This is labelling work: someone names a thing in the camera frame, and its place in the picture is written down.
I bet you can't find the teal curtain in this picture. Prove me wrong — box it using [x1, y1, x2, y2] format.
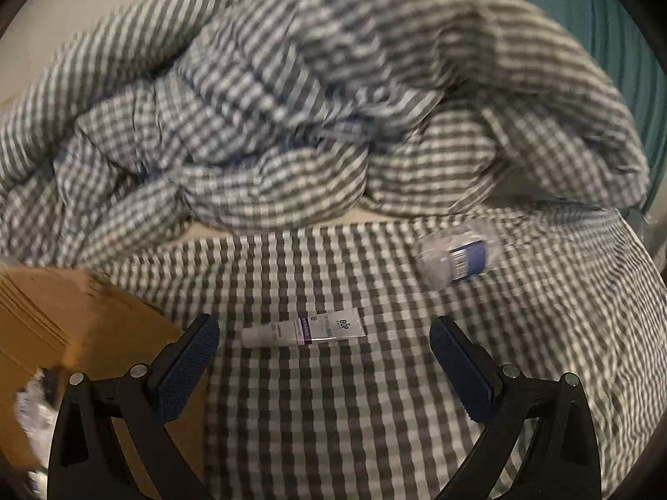
[432, 0, 667, 210]

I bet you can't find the white purple cream tube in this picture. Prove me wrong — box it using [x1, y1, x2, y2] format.
[241, 307, 366, 349]

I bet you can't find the grey checked duvet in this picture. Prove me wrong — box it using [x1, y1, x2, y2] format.
[0, 0, 653, 262]

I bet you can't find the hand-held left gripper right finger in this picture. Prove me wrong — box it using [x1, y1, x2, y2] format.
[430, 315, 603, 500]

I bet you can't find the grey checked bed sheet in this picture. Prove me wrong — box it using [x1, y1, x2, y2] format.
[78, 203, 667, 500]

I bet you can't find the crushed clear plastic bottle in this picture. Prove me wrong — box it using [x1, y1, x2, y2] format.
[416, 223, 504, 291]

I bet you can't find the brown cardboard box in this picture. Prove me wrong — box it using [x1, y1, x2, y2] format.
[0, 265, 210, 500]

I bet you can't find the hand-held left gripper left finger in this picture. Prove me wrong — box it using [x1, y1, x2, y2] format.
[48, 313, 220, 500]

